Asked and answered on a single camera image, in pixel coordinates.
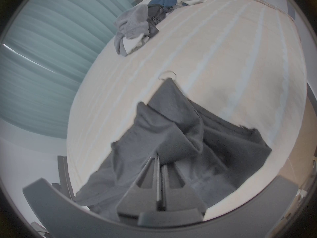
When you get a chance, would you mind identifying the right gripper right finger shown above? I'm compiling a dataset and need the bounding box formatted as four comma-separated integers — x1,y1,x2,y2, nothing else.
161,161,208,215

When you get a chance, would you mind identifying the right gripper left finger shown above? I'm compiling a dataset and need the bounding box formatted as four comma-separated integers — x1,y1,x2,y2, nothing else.
117,155,161,219

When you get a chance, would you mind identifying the black T-shirt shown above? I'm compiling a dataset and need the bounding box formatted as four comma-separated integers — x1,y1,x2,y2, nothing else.
74,70,273,220

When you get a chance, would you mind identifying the pile of clothes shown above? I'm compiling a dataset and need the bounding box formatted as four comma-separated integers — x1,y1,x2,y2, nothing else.
113,0,207,57

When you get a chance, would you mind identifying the black chest of drawers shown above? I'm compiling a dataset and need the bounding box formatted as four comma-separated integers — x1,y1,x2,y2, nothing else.
57,155,75,203

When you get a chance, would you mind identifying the bed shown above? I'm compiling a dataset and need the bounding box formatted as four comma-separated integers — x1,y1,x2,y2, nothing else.
66,0,309,220

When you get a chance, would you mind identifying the blue-green curtain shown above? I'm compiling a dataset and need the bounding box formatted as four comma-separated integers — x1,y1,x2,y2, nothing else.
1,0,139,84
0,45,83,141

